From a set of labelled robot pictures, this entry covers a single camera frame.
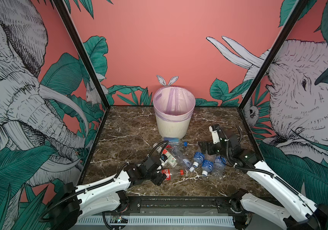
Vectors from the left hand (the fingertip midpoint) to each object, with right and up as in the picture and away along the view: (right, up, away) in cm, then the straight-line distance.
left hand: (162, 171), depth 80 cm
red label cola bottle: (+4, -1, 0) cm, 4 cm away
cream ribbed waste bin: (+6, +29, 0) cm, 29 cm away
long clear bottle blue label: (+11, +6, +8) cm, 15 cm away
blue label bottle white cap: (+22, +6, +6) cm, 24 cm away
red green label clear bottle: (+5, +6, +4) cm, 9 cm away
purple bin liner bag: (+7, +41, +22) cm, 47 cm away
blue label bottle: (+27, +2, +4) cm, 27 cm away
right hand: (+23, +19, -4) cm, 30 cm away
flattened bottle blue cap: (+8, +14, +19) cm, 25 cm away
